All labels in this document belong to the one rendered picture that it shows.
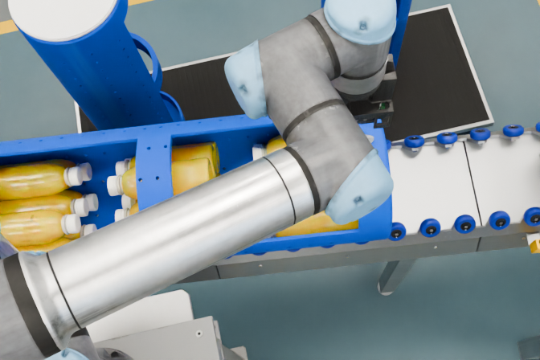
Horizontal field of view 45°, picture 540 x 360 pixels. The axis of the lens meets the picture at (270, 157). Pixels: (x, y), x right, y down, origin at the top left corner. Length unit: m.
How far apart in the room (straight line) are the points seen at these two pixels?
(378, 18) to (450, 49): 1.92
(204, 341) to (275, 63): 0.61
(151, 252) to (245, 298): 1.83
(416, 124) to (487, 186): 0.92
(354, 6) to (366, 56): 0.06
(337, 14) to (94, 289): 0.36
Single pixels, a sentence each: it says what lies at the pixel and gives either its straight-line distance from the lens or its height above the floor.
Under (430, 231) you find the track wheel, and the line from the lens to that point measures 1.47.
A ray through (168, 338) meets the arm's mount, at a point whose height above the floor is 1.22.
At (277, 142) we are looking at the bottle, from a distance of 1.34.
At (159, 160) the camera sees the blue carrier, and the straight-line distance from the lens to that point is 1.25.
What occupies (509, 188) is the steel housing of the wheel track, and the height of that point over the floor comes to 0.93.
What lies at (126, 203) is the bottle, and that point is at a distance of 1.41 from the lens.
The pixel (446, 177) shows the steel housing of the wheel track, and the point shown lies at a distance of 1.56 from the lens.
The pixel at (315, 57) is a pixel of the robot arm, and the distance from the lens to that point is 0.70.
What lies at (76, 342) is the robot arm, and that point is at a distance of 1.02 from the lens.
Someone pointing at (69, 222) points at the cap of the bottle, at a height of 1.13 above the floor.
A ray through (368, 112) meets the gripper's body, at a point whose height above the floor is 1.58.
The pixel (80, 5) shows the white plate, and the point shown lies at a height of 1.04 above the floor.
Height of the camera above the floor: 2.38
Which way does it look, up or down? 69 degrees down
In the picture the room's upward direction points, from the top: 10 degrees counter-clockwise
